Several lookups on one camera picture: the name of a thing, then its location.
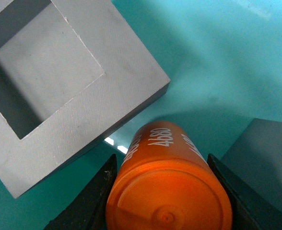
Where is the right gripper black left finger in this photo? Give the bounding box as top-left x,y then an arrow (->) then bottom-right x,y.
45,154 -> 118,230

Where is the gray block with round hole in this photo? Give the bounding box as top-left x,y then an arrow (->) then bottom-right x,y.
222,118 -> 282,212

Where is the orange cylinder with white numbers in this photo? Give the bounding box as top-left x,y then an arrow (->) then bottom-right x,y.
106,121 -> 233,230

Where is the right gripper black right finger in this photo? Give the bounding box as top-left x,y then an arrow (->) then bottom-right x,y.
207,154 -> 282,230

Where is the blue plastic box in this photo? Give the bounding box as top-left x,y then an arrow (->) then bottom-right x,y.
0,0 -> 282,230

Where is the gray block with square hole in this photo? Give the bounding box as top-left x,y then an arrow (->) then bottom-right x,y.
0,0 -> 170,198

